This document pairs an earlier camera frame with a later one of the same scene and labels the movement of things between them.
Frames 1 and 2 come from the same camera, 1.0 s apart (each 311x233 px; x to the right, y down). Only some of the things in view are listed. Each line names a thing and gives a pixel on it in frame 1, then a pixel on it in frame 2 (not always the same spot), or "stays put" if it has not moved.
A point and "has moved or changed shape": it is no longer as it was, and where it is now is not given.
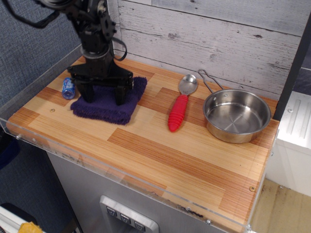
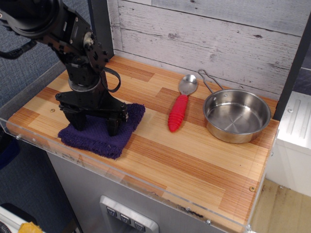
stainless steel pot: x=234 y=116 stays put
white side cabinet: x=290 y=165 stays put
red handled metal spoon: x=187 y=84 stays put
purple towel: x=104 y=107 has moved or changed shape
